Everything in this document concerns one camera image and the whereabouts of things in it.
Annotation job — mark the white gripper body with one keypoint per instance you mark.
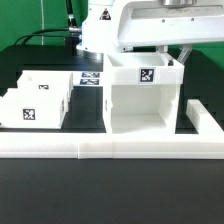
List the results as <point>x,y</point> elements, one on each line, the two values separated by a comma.
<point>167,22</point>

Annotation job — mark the white front drawer box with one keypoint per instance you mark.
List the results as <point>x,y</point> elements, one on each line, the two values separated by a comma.
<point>33,109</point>

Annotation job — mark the white base tag plate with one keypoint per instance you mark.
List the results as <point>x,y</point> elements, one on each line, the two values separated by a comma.
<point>87,78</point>

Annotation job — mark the white drawer box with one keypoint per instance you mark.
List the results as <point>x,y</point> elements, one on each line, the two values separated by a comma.
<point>54,81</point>
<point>33,109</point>

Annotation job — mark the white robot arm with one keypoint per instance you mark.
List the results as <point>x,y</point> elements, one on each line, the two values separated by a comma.
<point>97,29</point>

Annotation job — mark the white drawer cabinet frame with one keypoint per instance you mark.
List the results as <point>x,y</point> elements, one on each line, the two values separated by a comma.
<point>141,92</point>

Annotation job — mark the white L-shaped guide rail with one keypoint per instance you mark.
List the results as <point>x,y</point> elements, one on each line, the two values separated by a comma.
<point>206,143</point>

